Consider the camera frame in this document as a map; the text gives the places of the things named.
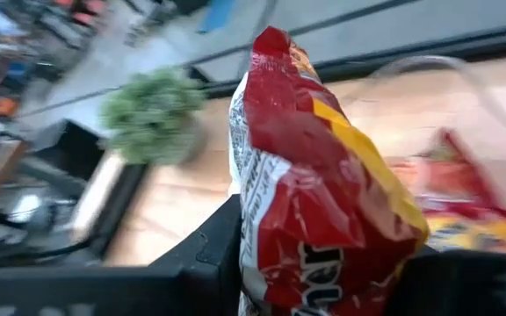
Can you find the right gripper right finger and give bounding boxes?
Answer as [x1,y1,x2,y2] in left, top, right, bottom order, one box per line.
[388,245,491,316]

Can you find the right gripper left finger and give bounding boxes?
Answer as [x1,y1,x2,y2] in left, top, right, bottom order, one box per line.
[147,195,243,316]

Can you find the red Maruchan ramen packet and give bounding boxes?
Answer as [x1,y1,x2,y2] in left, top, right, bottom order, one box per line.
[228,25,430,316]
[413,127,506,255]

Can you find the round green succulent plant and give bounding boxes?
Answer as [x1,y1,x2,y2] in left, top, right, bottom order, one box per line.
[98,65,208,167]

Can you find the blue floor mat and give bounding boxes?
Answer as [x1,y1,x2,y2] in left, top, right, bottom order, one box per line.
[198,0,236,34]

